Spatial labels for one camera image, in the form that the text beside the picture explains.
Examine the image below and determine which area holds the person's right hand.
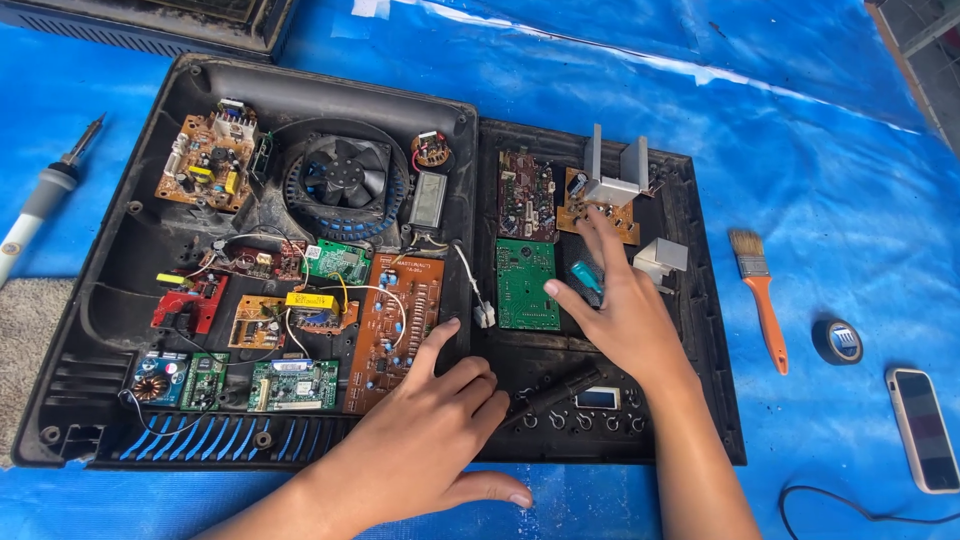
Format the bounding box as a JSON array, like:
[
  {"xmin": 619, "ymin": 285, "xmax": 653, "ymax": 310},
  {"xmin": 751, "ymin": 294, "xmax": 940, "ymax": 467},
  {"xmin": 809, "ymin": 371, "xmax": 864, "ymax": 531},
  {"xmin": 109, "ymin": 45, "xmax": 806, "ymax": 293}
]
[{"xmin": 543, "ymin": 204, "xmax": 704, "ymax": 393}]

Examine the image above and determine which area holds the person's left hand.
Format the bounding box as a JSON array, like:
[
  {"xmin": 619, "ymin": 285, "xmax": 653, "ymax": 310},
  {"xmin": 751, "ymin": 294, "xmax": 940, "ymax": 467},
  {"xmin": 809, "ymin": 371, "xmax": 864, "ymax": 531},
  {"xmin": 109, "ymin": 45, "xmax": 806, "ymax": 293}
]
[{"xmin": 322, "ymin": 318, "xmax": 535, "ymax": 540}]

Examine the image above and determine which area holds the teal screwdriver handle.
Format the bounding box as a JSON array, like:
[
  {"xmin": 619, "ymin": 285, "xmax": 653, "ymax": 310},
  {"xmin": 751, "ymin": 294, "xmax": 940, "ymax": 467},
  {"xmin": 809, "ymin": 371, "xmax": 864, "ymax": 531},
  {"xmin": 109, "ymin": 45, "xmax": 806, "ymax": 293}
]
[{"xmin": 570, "ymin": 258, "xmax": 606, "ymax": 298}]

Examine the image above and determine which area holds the small aluminium heatsink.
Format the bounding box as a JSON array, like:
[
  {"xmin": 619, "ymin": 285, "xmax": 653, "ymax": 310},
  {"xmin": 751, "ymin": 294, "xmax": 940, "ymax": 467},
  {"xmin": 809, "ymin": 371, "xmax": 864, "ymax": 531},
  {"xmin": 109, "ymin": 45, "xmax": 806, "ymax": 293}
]
[{"xmin": 633, "ymin": 237, "xmax": 690, "ymax": 294}]

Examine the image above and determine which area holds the black pen-shaped tool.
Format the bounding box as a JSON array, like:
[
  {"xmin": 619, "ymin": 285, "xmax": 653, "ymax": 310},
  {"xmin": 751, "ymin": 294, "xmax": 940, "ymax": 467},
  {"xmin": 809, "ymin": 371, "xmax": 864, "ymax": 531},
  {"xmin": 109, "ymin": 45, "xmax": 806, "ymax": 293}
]
[{"xmin": 498, "ymin": 366, "xmax": 606, "ymax": 431}]

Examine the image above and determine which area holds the black control panel cover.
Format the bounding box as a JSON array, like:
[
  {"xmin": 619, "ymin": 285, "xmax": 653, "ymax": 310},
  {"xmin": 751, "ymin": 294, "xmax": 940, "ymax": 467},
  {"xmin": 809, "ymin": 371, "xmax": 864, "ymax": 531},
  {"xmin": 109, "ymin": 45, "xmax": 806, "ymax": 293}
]
[{"xmin": 471, "ymin": 118, "xmax": 748, "ymax": 468}]

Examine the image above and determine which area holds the plain green circuit board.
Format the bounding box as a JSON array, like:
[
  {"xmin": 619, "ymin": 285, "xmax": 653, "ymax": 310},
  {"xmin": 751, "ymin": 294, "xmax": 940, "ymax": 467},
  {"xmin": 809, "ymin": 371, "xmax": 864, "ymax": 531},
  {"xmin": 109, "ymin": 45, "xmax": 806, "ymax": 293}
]
[{"xmin": 494, "ymin": 237, "xmax": 563, "ymax": 333}]

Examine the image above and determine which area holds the long orange brown board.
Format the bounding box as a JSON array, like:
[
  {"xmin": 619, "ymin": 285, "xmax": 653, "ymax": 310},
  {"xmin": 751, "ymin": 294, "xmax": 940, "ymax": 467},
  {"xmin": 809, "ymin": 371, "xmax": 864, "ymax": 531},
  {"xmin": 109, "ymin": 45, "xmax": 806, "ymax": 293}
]
[{"xmin": 342, "ymin": 254, "xmax": 447, "ymax": 417}]

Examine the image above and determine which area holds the orange board with aluminium heatsink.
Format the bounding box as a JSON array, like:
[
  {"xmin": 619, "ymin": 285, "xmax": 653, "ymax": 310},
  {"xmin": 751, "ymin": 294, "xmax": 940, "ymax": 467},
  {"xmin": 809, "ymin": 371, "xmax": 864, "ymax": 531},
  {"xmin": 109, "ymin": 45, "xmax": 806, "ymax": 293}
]
[{"xmin": 555, "ymin": 123, "xmax": 651, "ymax": 247}]

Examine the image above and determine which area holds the wide green connector board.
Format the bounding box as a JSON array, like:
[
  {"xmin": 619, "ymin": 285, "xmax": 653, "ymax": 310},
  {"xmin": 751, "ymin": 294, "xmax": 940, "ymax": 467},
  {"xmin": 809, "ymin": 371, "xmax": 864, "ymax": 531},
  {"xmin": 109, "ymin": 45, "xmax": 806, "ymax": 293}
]
[{"xmin": 246, "ymin": 359, "xmax": 341, "ymax": 414}]

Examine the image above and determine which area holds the board with yellow transformer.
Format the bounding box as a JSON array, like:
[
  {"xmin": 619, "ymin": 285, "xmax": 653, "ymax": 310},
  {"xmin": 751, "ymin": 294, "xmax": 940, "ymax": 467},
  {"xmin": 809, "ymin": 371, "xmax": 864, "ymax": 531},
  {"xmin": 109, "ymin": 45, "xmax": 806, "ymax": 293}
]
[{"xmin": 284, "ymin": 290, "xmax": 362, "ymax": 337}]

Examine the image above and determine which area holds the maroon circuit board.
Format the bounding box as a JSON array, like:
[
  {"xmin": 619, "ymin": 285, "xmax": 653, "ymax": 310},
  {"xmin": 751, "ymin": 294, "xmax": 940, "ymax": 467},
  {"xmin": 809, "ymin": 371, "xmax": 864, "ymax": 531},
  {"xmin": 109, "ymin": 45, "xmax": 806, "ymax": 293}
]
[{"xmin": 497, "ymin": 147, "xmax": 559, "ymax": 244}]

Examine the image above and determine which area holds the black electrical tape roll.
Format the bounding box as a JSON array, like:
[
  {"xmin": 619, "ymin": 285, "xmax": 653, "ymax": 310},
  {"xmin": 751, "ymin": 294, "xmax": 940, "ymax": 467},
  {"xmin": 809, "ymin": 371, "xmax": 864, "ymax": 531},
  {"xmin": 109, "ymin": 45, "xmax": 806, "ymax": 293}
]
[{"xmin": 810, "ymin": 318, "xmax": 865, "ymax": 367}]

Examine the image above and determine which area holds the small green module board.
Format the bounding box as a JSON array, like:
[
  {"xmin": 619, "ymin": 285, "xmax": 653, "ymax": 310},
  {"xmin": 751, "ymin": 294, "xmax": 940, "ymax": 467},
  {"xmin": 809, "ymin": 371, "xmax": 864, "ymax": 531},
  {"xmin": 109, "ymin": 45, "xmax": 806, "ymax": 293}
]
[{"xmin": 300, "ymin": 238, "xmax": 374, "ymax": 287}]

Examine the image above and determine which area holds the yellow brown circuit board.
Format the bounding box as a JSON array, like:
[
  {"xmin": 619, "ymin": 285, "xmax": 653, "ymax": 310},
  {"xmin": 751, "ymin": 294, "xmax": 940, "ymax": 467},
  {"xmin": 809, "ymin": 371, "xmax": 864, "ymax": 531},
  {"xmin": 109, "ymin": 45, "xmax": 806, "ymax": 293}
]
[{"xmin": 227, "ymin": 294, "xmax": 289, "ymax": 352}]

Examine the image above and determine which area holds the narrow green circuit board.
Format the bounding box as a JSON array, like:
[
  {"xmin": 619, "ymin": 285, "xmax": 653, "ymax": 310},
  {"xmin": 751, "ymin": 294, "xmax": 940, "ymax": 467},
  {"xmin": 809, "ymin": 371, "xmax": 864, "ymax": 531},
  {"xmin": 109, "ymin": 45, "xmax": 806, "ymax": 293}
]
[{"xmin": 180, "ymin": 352, "xmax": 231, "ymax": 413}]

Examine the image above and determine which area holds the grey display module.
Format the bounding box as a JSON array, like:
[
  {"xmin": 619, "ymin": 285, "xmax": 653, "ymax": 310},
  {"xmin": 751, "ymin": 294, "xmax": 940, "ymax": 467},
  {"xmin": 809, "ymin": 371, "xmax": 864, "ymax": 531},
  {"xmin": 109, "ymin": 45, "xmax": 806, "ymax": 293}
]
[{"xmin": 408, "ymin": 171, "xmax": 450, "ymax": 231}]

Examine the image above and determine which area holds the blue tarpaulin sheet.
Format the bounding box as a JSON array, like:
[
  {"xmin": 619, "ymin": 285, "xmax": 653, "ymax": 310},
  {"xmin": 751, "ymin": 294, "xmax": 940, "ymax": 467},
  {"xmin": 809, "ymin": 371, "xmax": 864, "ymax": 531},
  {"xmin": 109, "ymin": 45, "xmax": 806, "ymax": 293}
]
[{"xmin": 0, "ymin": 0, "xmax": 960, "ymax": 540}]

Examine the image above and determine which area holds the small round circuit board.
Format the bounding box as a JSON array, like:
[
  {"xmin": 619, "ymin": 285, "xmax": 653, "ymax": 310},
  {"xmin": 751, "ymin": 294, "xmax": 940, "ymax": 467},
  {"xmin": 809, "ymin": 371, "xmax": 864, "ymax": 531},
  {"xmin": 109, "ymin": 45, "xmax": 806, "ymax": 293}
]
[{"xmin": 409, "ymin": 129, "xmax": 454, "ymax": 170}]

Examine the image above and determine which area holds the blue board with toroid coil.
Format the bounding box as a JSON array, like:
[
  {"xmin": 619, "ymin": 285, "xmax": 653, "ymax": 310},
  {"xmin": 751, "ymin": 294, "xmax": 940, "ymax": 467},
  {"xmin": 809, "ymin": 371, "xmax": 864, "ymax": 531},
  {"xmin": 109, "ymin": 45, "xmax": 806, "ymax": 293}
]
[{"xmin": 130, "ymin": 350, "xmax": 189, "ymax": 408}]

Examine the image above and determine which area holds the bright red circuit board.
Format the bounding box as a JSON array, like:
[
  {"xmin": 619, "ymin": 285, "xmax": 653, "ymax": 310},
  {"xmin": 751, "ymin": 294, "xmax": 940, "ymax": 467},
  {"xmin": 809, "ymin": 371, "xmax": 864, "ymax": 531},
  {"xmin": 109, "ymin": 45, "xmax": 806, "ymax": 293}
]
[{"xmin": 150, "ymin": 269, "xmax": 231, "ymax": 337}]

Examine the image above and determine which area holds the black cooling fan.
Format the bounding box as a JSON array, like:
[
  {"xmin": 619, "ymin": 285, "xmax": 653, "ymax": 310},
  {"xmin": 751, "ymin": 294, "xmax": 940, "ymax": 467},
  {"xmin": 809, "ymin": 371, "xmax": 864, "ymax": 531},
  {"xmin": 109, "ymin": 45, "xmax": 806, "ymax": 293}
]
[{"xmin": 283, "ymin": 132, "xmax": 411, "ymax": 243}]

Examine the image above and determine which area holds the smartphone in clear case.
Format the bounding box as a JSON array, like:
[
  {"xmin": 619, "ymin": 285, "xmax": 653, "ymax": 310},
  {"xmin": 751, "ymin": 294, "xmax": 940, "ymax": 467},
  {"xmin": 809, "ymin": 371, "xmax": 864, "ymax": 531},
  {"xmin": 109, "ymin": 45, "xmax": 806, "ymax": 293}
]
[{"xmin": 884, "ymin": 366, "xmax": 960, "ymax": 495}]

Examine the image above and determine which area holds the large black appliance casing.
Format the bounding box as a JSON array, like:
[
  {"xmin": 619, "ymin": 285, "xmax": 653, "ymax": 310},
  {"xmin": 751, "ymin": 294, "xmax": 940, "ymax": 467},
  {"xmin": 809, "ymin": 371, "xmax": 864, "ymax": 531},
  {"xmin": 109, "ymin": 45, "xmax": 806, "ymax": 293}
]
[{"xmin": 11, "ymin": 52, "xmax": 481, "ymax": 472}]

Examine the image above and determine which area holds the orange power supply board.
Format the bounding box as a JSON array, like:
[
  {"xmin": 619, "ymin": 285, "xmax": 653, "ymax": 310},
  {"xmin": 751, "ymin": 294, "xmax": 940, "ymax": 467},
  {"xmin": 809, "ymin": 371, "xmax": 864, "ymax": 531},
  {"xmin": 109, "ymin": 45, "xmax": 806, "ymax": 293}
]
[{"xmin": 153, "ymin": 97, "xmax": 261, "ymax": 214}]

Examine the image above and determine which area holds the wooden framed grating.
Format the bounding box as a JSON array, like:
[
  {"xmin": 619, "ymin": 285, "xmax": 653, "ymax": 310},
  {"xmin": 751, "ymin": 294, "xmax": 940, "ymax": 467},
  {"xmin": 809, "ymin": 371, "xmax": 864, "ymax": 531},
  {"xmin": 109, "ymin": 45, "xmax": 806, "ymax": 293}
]
[{"xmin": 862, "ymin": 0, "xmax": 960, "ymax": 160}]

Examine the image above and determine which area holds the grey carpet piece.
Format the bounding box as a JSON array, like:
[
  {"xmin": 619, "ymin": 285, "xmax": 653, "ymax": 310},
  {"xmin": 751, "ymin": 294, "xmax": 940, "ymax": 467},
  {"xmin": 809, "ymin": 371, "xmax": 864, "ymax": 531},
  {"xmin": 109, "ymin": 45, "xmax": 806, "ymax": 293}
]
[{"xmin": 0, "ymin": 277, "xmax": 78, "ymax": 471}]

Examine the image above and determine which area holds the white grey soldering iron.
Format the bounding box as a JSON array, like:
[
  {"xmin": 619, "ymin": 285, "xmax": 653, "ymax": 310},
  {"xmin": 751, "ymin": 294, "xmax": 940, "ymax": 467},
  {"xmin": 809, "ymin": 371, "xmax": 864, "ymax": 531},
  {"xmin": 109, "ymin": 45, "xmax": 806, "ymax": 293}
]
[{"xmin": 0, "ymin": 112, "xmax": 108, "ymax": 288}]

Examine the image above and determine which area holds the black device housing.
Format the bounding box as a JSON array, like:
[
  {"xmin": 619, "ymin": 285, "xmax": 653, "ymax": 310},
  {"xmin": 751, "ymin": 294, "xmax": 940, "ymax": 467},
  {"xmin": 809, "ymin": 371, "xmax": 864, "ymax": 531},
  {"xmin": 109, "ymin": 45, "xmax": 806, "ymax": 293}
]
[{"xmin": 0, "ymin": 0, "xmax": 301, "ymax": 64}]

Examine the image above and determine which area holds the orange handled paint brush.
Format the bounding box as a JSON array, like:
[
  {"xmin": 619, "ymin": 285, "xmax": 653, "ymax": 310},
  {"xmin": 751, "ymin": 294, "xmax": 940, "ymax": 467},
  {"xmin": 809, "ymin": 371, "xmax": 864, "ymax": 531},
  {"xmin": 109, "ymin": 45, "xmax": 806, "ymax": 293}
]
[{"xmin": 727, "ymin": 228, "xmax": 791, "ymax": 377}]

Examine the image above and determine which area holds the white wire with connector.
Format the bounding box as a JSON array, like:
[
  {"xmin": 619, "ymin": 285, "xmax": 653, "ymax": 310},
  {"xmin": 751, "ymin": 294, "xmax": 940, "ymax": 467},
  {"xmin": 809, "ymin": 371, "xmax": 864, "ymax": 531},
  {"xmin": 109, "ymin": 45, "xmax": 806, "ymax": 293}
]
[{"xmin": 451, "ymin": 243, "xmax": 498, "ymax": 330}]

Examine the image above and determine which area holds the dark red wired board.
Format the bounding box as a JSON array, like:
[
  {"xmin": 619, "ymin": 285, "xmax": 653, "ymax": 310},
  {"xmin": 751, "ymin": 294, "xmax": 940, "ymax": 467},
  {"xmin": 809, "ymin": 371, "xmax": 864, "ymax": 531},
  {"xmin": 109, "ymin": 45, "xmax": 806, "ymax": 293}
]
[{"xmin": 201, "ymin": 237, "xmax": 308, "ymax": 283}]

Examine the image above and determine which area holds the thin black wire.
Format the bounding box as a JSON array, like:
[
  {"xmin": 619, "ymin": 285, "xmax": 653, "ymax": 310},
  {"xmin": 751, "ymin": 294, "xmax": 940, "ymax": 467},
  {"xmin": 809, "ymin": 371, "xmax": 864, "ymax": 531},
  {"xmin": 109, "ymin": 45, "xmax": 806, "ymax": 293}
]
[{"xmin": 117, "ymin": 387, "xmax": 220, "ymax": 438}]

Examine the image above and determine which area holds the black cable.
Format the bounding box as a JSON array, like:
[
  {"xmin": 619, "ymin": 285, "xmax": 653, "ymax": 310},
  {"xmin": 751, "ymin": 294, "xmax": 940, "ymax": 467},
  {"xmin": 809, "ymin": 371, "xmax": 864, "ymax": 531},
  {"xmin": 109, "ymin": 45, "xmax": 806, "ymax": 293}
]
[{"xmin": 777, "ymin": 485, "xmax": 960, "ymax": 540}]

